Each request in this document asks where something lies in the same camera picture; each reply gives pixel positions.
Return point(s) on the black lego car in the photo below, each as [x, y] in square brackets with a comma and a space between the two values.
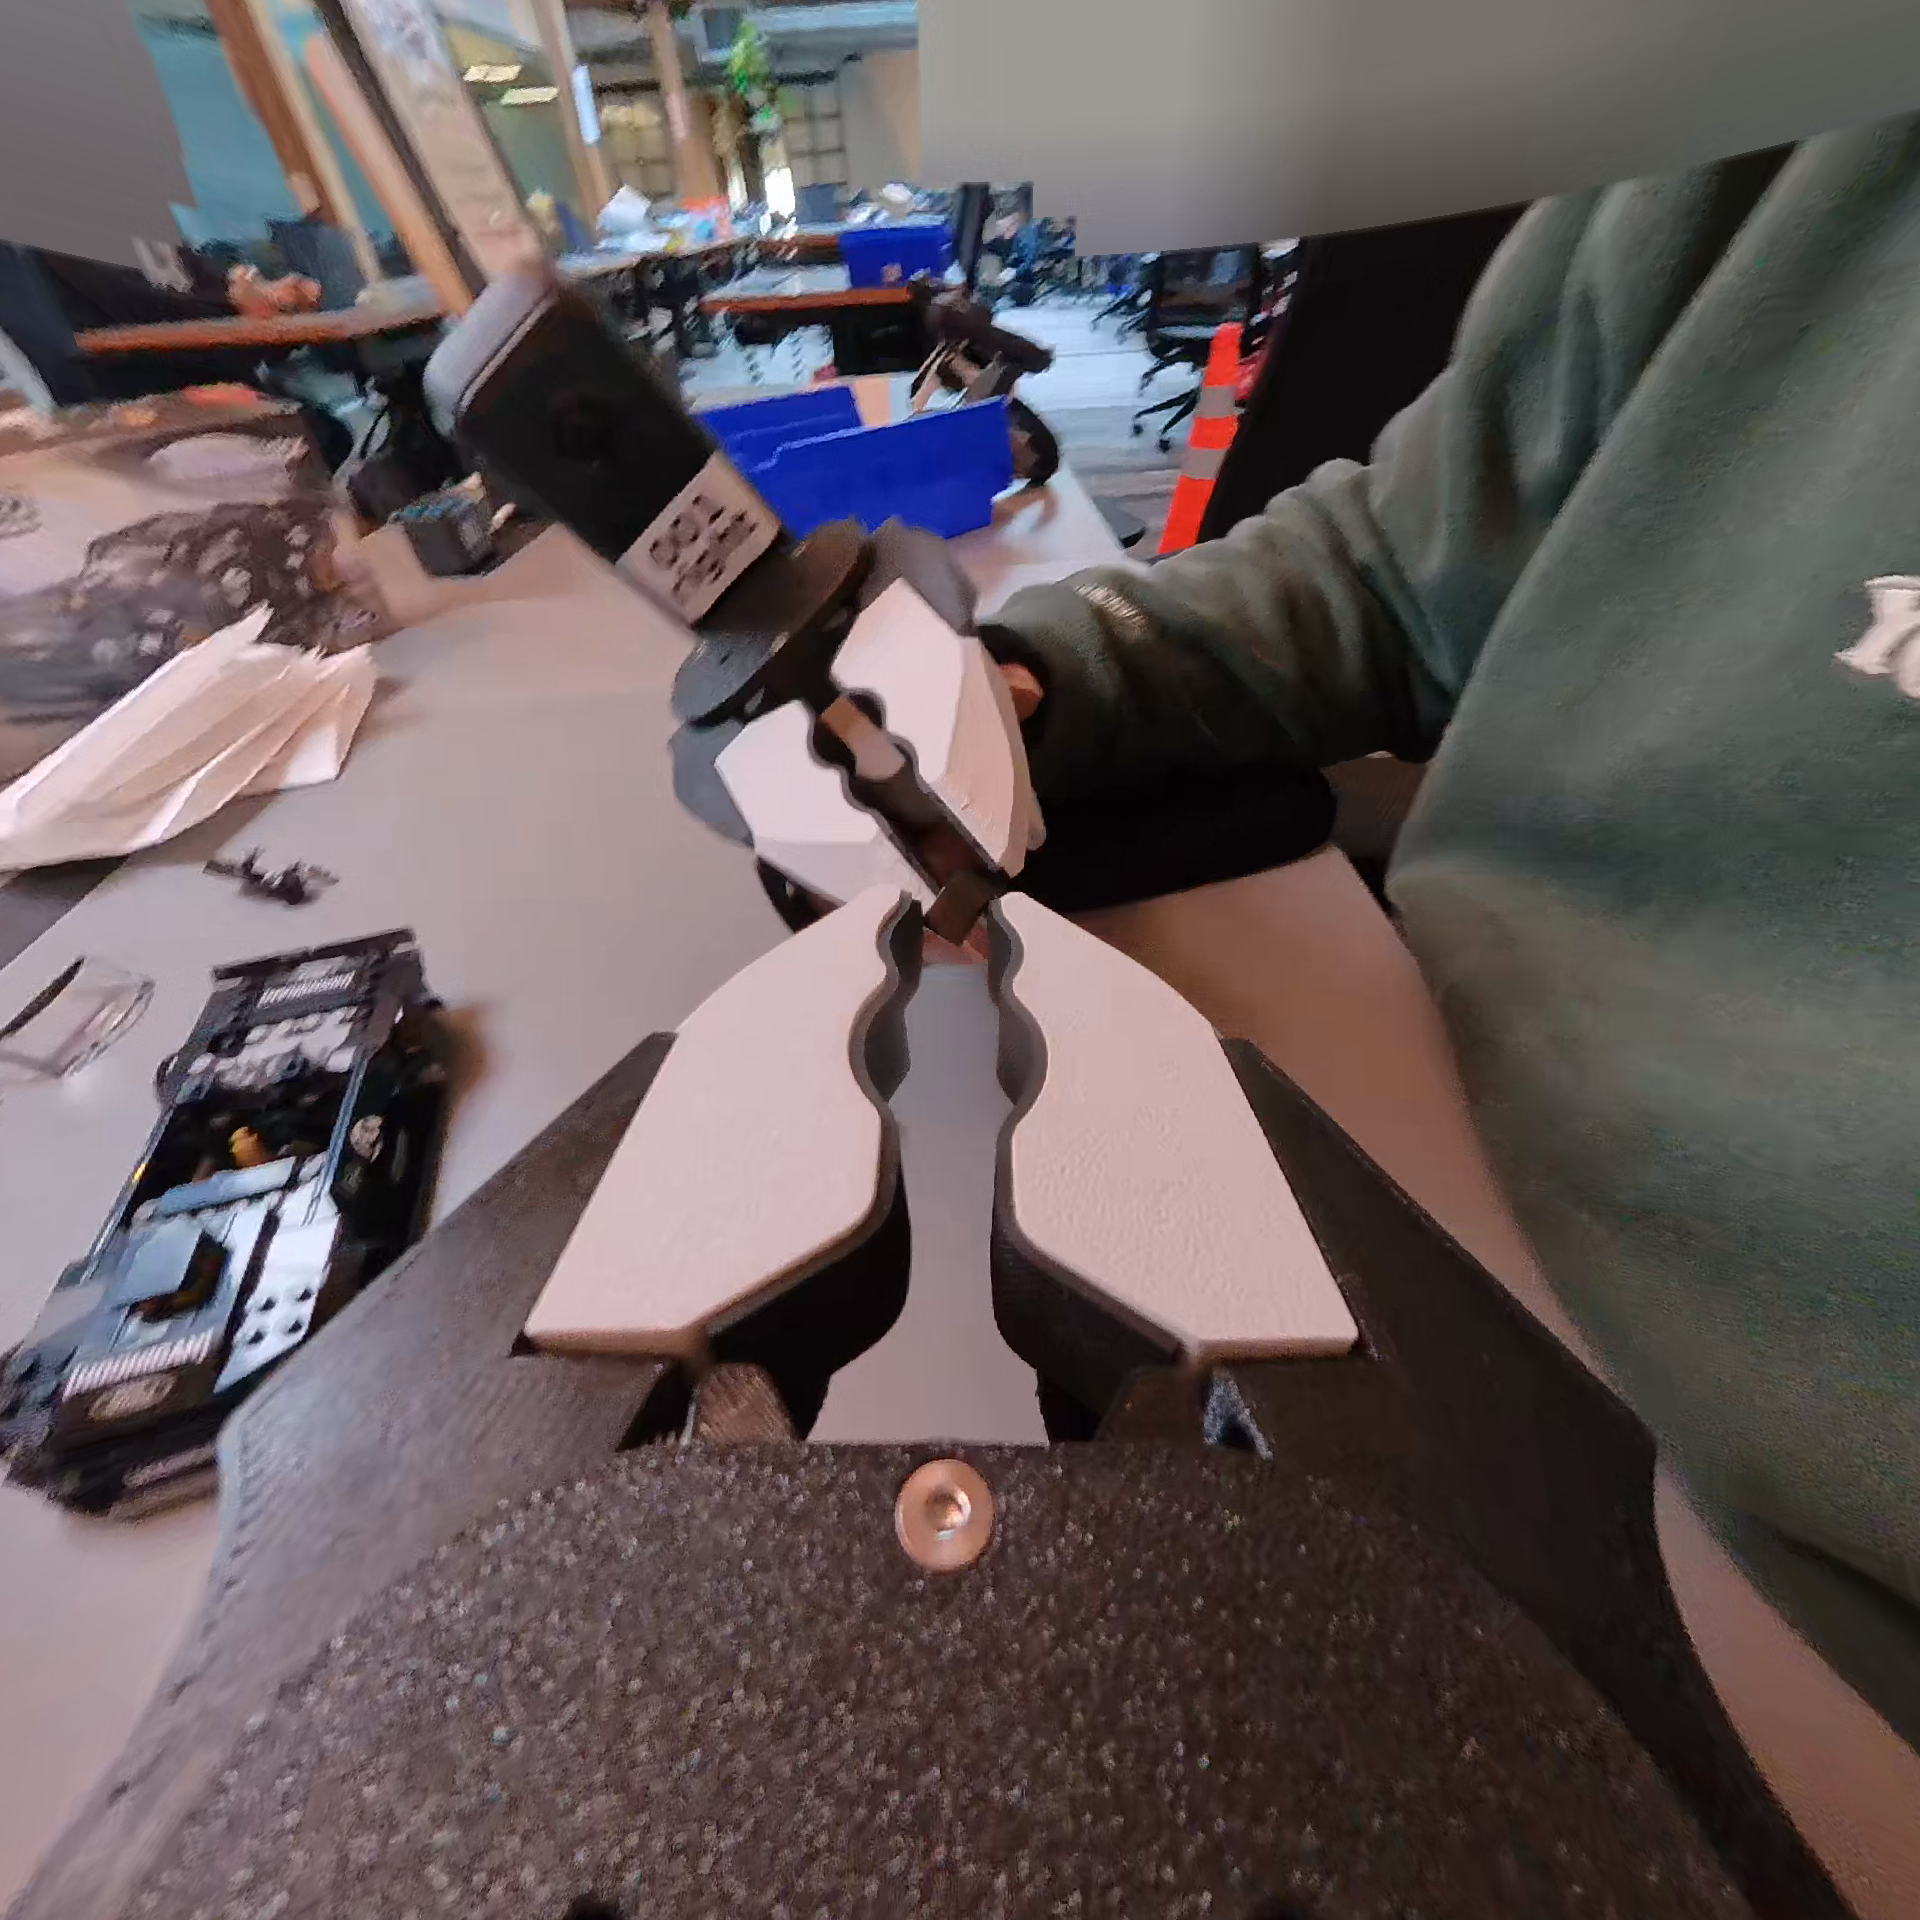
[226, 1230]

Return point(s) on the small black box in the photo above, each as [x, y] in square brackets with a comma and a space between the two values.
[444, 531]

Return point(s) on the person's right forearm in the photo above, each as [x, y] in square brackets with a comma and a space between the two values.
[1293, 632]

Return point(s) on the blue storage bin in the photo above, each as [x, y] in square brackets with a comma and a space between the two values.
[885, 466]

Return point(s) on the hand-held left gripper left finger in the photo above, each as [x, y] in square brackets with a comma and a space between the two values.
[736, 1171]

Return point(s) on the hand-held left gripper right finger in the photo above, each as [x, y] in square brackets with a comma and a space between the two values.
[1172, 1171]

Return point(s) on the black lego axle assembly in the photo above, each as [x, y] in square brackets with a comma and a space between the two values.
[270, 875]

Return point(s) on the orange striped object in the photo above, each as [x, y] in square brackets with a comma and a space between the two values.
[1208, 435]

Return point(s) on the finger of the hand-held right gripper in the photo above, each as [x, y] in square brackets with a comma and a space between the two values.
[960, 707]
[816, 817]

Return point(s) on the paper sign on stand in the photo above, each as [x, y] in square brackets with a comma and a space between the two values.
[452, 135]

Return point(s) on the small black lego piece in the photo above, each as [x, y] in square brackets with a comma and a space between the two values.
[960, 902]

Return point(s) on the clear lego windshield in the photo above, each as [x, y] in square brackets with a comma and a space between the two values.
[76, 1019]

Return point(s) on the lego set box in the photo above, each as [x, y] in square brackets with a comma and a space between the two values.
[182, 557]

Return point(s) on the white paper bags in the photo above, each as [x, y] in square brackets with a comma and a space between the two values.
[182, 751]

